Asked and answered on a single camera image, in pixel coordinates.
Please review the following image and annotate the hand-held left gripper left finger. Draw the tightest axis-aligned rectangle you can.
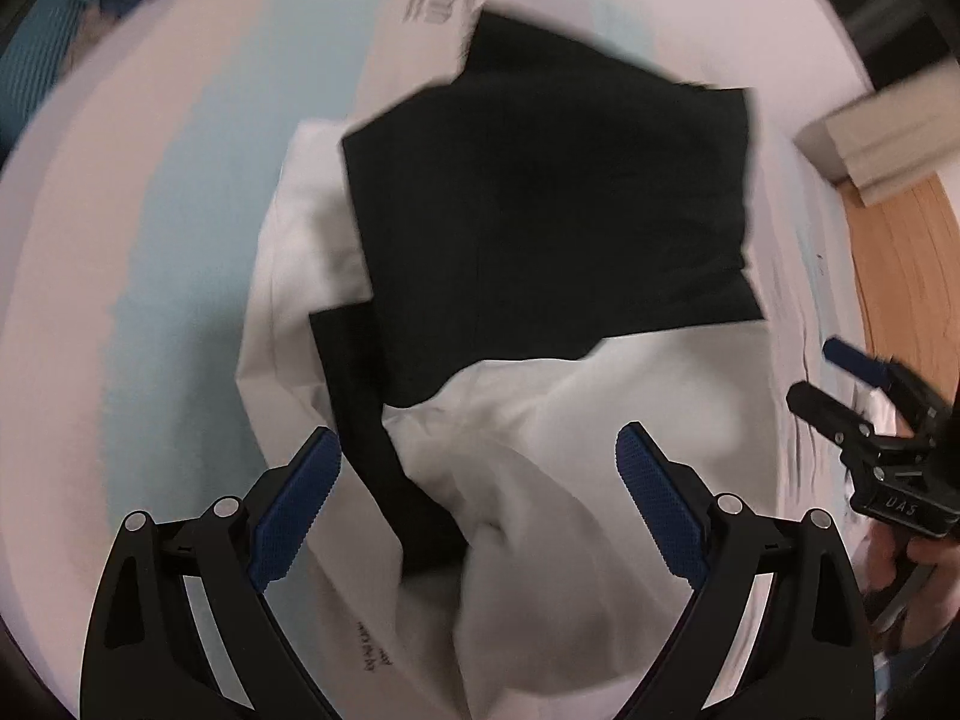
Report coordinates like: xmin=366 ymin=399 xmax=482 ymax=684
xmin=79 ymin=426 xmax=344 ymax=720

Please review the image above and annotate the teal suitcase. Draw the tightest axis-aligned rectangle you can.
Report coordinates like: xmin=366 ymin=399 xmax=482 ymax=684
xmin=0 ymin=0 xmax=85 ymax=147

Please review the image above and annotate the black device with green light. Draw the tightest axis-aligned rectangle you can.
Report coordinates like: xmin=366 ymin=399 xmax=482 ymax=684
xmin=814 ymin=0 xmax=960 ymax=91

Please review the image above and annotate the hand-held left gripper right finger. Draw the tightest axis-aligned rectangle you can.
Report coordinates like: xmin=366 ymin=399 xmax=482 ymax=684
xmin=615 ymin=422 xmax=878 ymax=720

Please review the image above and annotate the white baseboard block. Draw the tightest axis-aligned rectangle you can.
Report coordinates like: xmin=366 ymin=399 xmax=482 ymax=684
xmin=793 ymin=79 xmax=960 ymax=209

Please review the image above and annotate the blue cloth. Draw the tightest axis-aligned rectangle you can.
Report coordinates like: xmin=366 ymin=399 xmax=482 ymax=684
xmin=94 ymin=0 xmax=177 ymax=17

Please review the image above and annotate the person's right hand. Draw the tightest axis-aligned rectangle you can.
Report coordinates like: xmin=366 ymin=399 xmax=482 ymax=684
xmin=868 ymin=520 xmax=960 ymax=647

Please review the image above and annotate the black and white hooded jacket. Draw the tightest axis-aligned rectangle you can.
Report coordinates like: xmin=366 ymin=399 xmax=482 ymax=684
xmin=236 ymin=10 xmax=790 ymax=720

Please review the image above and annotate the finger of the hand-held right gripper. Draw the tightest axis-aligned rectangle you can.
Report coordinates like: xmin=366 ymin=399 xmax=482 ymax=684
xmin=822 ymin=337 xmax=947 ymax=433
xmin=787 ymin=382 xmax=876 ymax=452

